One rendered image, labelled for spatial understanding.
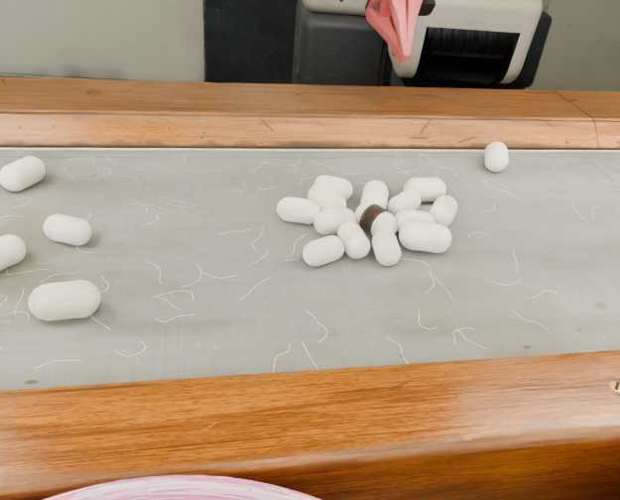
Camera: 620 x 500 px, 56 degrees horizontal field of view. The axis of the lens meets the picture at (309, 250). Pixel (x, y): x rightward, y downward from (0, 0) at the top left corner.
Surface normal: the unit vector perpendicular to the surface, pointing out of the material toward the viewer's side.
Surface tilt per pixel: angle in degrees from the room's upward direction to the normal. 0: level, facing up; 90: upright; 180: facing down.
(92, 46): 89
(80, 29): 90
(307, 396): 0
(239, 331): 0
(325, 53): 90
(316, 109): 0
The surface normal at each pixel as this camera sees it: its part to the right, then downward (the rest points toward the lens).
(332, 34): 0.07, 0.57
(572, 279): 0.08, -0.82
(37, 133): 0.18, -0.18
